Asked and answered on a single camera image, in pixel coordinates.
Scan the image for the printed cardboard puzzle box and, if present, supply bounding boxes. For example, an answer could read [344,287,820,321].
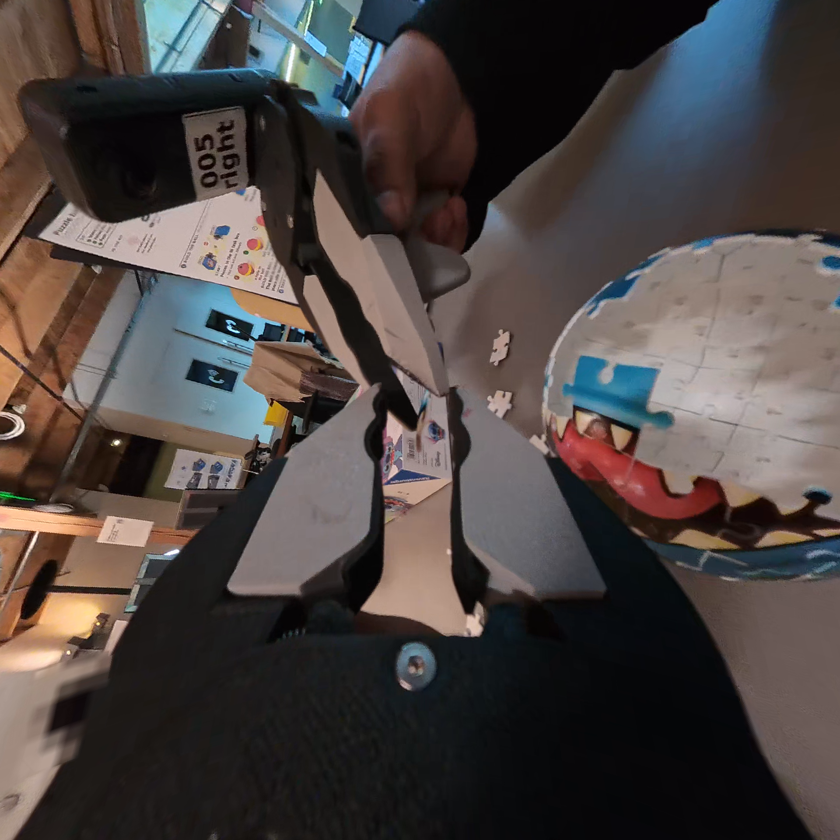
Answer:
[382,374,463,526]

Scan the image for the brown cardboard box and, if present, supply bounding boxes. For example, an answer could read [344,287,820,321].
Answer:
[244,341,358,403]

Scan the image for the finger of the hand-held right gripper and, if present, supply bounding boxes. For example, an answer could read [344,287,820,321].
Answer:
[312,169,452,399]
[302,272,421,431]

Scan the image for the white puzzle pieces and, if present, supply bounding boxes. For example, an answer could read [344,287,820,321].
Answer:
[486,328,557,457]

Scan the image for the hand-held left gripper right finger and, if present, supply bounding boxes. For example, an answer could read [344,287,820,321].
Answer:
[445,386,607,616]

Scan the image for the blue puzzle ball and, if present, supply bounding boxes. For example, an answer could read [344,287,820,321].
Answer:
[541,226,840,584]

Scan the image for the person's right hand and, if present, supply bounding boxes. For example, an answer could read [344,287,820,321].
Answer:
[348,31,479,253]

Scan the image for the white instruction sheet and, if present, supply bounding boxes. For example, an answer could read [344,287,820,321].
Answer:
[38,187,303,306]

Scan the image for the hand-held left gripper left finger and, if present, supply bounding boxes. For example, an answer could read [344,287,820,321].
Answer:
[226,385,389,614]

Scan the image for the person's right forearm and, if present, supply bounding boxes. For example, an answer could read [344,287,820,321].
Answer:
[394,0,723,253]

